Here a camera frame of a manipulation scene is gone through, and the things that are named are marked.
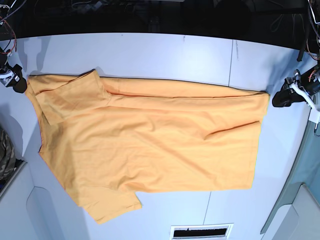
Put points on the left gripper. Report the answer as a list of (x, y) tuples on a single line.
[(308, 82)]

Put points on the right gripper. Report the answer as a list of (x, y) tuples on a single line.
[(7, 75)]

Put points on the yellow t-shirt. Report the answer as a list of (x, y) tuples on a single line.
[(106, 138)]

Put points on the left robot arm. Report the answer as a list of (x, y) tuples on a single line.
[(312, 24)]

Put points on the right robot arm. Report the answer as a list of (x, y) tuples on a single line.
[(7, 9)]

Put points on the camouflage cloth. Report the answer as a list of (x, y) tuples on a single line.
[(7, 155)]

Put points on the white bin right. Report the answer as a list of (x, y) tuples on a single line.
[(297, 221)]

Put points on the white bin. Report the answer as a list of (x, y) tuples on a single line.
[(297, 221), (30, 211)]

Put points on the white bin left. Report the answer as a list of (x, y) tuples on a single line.
[(30, 211)]

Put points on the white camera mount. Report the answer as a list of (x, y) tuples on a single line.
[(313, 102)]

